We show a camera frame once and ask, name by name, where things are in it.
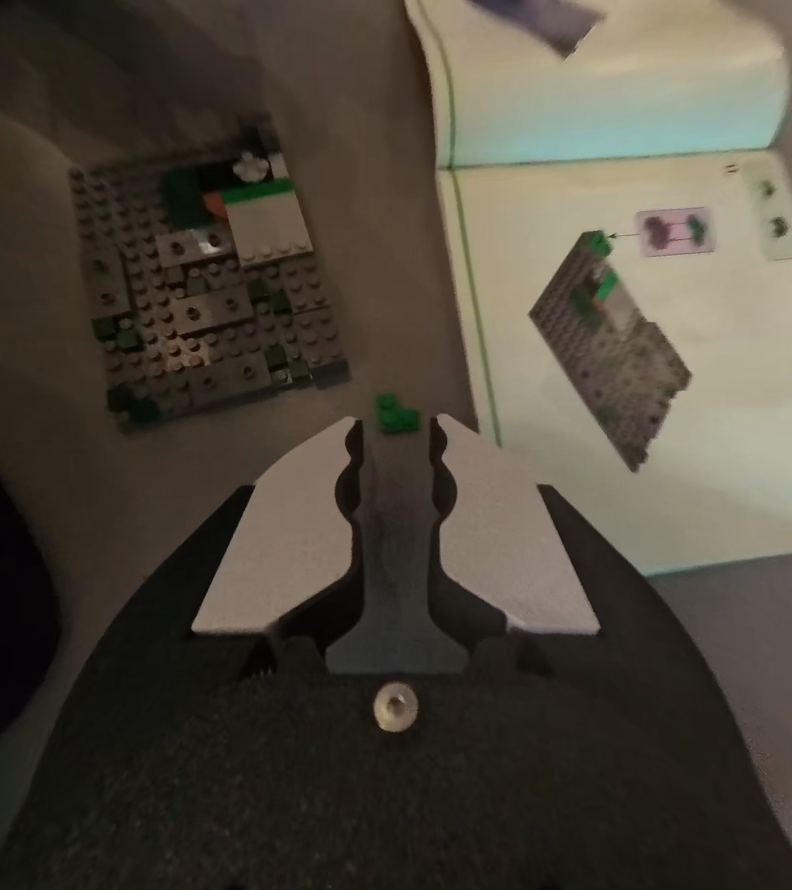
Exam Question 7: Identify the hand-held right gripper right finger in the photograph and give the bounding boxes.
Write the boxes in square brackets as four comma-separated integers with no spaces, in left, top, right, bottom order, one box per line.
[427,413,603,638]

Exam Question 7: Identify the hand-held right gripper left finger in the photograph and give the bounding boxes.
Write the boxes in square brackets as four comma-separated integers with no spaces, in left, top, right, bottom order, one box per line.
[190,416,365,637]

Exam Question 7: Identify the small green toy brick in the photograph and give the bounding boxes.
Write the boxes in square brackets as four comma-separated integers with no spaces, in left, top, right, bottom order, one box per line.
[375,393,422,437]

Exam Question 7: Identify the building instruction booklet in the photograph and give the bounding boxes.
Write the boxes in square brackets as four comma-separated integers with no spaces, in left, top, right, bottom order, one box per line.
[403,0,792,578]

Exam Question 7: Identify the grey toy brick baseplate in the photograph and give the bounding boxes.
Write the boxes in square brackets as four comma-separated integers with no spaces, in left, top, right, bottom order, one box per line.
[68,114,354,433]

